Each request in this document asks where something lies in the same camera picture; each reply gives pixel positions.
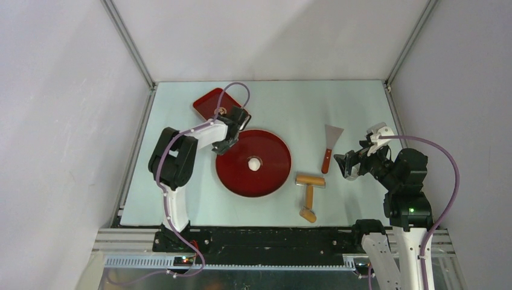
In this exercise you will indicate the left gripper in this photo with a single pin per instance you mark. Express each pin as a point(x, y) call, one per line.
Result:
point(221, 147)

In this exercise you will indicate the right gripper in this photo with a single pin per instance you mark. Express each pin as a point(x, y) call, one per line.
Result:
point(345, 161)

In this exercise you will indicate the round red plate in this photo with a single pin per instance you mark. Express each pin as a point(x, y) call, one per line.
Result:
point(276, 162)

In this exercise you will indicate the wooden dough roller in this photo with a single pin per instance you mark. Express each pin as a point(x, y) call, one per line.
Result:
point(310, 182)

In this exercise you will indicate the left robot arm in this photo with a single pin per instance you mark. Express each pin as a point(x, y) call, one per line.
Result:
point(173, 159)

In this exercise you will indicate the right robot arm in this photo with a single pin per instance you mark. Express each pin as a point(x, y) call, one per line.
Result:
point(406, 207)

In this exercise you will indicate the white dough ball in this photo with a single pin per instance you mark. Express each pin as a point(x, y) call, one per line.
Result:
point(254, 164)

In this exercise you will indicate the small metal cup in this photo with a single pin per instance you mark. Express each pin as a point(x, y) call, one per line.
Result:
point(352, 175)

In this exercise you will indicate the rectangular red tray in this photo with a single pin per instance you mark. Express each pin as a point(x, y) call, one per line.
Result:
point(206, 106)

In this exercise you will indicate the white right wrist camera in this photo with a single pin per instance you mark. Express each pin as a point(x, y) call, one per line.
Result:
point(377, 136)

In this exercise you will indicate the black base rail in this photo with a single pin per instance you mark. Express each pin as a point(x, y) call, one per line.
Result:
point(269, 246)

